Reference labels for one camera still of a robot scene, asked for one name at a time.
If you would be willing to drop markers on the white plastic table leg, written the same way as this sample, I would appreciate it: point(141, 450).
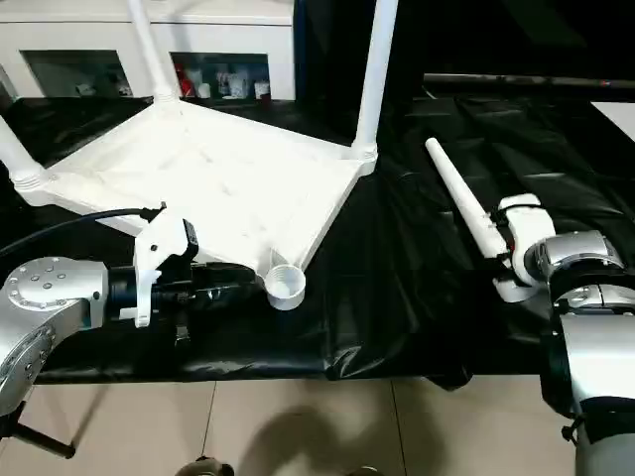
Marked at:
point(461, 198)
point(374, 74)
point(151, 54)
point(22, 158)

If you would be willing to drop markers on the white plastic table top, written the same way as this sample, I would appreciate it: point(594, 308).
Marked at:
point(223, 188)

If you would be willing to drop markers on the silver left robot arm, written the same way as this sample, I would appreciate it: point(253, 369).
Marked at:
point(49, 287)

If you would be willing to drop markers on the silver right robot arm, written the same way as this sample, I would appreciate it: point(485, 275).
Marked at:
point(595, 347)

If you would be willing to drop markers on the black plastic table mat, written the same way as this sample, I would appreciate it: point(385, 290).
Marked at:
point(397, 297)

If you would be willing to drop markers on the long dark metal rod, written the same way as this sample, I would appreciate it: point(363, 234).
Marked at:
point(521, 81)

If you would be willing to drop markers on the white flat board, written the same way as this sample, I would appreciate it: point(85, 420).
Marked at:
point(615, 119)

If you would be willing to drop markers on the red cabinet item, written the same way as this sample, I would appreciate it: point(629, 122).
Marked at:
point(186, 84)

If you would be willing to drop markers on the large black backdrop sheet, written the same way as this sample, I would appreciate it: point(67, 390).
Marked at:
point(496, 35)

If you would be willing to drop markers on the white glass-door cabinet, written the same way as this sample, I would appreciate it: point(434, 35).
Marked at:
point(74, 30)

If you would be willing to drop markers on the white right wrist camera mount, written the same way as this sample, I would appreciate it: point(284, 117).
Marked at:
point(531, 223)

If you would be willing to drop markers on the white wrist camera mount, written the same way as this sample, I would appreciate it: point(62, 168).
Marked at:
point(531, 223)
point(159, 238)

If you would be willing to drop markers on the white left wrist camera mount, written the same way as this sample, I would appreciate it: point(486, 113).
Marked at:
point(159, 238)

